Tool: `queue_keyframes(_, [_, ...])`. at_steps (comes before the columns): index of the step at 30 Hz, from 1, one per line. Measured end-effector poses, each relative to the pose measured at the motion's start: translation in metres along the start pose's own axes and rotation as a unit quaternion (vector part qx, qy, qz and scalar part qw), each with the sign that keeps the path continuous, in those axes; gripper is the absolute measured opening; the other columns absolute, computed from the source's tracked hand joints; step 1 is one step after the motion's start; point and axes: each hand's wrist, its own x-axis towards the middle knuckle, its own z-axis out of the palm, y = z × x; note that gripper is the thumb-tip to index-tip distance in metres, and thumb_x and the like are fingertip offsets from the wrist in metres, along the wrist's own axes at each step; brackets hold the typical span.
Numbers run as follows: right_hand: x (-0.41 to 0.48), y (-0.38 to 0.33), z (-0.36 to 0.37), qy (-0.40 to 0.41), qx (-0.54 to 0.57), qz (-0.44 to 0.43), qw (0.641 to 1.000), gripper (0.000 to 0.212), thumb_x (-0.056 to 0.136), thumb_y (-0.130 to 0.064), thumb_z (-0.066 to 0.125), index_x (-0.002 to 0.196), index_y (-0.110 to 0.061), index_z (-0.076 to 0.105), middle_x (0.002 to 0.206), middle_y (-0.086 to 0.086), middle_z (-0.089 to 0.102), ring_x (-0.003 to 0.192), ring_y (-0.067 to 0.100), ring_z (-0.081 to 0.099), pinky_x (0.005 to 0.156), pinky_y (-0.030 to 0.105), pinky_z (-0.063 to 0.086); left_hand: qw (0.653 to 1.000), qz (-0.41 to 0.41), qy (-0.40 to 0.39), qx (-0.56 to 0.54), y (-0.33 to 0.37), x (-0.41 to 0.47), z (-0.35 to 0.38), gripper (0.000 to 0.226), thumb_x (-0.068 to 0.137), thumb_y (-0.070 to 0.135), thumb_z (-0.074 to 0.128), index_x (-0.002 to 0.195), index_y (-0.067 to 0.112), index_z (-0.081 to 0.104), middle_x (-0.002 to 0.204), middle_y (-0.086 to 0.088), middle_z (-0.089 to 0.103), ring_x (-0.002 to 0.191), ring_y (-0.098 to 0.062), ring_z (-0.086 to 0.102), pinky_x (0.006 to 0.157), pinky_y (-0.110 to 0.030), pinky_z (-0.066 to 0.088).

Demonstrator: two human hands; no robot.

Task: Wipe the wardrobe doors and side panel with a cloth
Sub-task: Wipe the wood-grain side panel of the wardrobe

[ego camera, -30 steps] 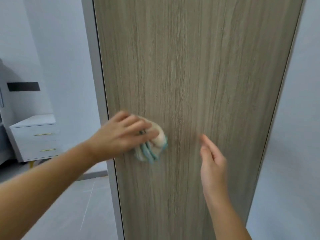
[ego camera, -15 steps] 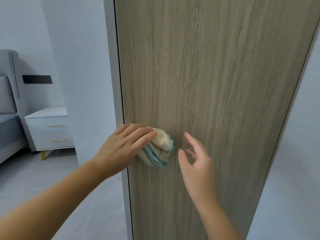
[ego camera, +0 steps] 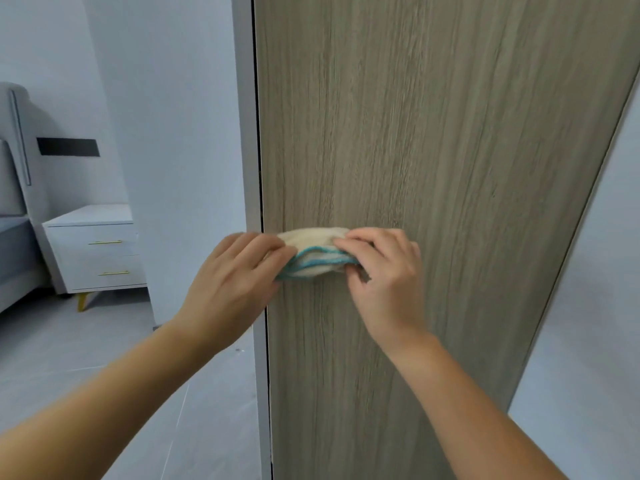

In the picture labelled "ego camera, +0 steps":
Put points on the person's right hand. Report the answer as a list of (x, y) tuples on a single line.
[(395, 294)]

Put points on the person's left hand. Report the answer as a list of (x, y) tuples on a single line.
[(230, 289)]

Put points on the beige cloth with teal edge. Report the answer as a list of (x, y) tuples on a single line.
[(315, 239)]

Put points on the grey upholstered bed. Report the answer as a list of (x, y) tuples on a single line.
[(15, 254)]

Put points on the gold cabinet leg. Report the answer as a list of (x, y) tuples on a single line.
[(84, 300)]

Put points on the white low cabinet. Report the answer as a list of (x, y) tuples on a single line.
[(90, 219)]

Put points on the person's right forearm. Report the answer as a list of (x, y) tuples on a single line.
[(470, 424)]

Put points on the black wall panel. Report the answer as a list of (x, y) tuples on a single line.
[(67, 147)]

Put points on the person's left forearm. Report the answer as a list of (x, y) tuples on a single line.
[(110, 409)]

